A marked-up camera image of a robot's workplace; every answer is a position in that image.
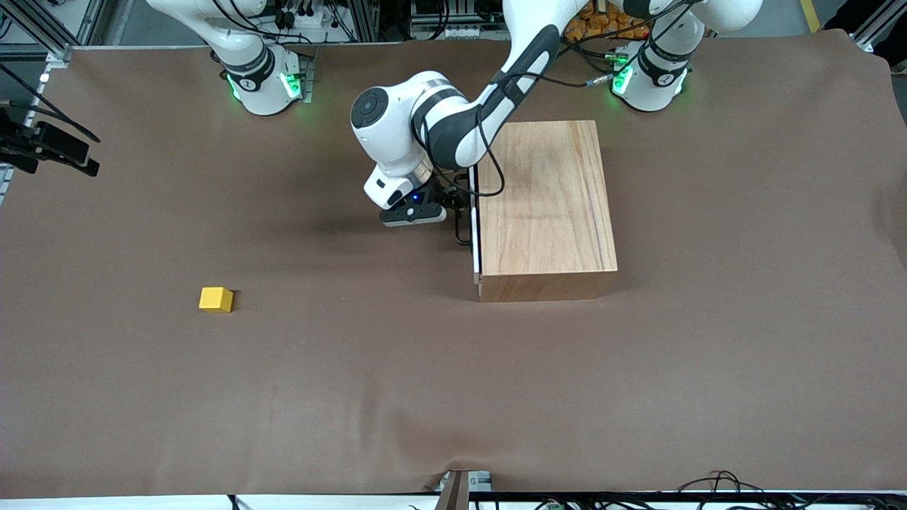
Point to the yellow wooden block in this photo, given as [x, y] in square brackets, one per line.
[212, 299]

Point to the wooden drawer cabinet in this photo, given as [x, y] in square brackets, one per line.
[553, 212]

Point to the white power strip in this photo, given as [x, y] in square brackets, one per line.
[305, 18]

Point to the bag of orange objects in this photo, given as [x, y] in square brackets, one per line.
[584, 27]

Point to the brown table cloth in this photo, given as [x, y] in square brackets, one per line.
[319, 389]

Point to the aluminium frame profile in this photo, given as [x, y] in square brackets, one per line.
[35, 28]
[875, 32]

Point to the metal table edge bracket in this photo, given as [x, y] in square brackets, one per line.
[460, 489]

